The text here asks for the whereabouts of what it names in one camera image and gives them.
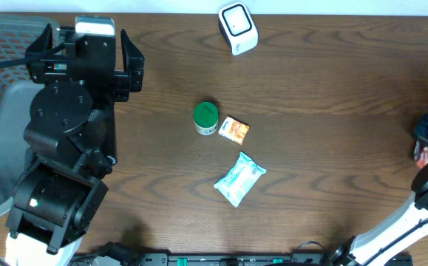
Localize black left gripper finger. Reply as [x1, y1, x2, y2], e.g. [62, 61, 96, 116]
[120, 30, 145, 92]
[25, 24, 53, 55]

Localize red chocolate wafer pack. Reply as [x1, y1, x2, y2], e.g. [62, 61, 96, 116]
[413, 140, 428, 169]

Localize green lid jar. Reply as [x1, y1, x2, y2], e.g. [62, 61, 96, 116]
[193, 101, 219, 136]

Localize orange snack packet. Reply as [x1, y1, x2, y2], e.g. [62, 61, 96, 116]
[219, 116, 250, 145]

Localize mint wet wipes pack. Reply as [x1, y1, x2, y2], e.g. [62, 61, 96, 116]
[214, 151, 267, 208]

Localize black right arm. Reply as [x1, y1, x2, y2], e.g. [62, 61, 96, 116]
[322, 114, 428, 265]

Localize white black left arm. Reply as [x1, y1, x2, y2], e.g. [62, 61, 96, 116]
[5, 24, 145, 265]

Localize grey plastic basket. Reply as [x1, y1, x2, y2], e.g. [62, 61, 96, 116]
[0, 14, 59, 216]

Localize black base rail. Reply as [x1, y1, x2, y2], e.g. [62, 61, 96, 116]
[71, 252, 414, 266]

